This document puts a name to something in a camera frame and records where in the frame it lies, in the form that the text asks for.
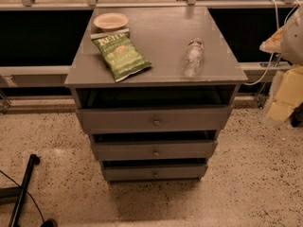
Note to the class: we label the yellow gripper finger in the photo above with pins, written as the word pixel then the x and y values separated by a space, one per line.
pixel 273 44

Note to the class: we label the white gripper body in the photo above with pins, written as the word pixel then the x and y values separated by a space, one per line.
pixel 294 40

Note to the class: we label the grey bottom drawer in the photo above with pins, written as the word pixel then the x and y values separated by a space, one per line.
pixel 125 174

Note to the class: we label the grey drawer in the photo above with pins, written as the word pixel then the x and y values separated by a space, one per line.
pixel 125 120
pixel 154 150
pixel 125 174

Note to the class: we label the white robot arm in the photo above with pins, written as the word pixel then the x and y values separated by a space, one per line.
pixel 292 39

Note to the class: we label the grey wooden drawer cabinet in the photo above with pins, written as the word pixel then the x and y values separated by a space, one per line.
pixel 162 36

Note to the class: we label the grey middle drawer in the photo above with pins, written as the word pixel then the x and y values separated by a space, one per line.
pixel 154 150

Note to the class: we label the grey top drawer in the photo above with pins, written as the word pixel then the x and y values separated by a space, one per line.
pixel 125 120

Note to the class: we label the clear plastic water bottle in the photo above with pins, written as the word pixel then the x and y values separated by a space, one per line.
pixel 193 59

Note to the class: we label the green chip bag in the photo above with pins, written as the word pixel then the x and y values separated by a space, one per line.
pixel 120 53

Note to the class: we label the beige paper bowl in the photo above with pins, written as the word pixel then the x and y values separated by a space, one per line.
pixel 110 21

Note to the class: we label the black metal stand leg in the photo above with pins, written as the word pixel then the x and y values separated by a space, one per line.
pixel 16 194

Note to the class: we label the metal railing frame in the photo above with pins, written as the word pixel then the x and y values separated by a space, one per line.
pixel 142 0

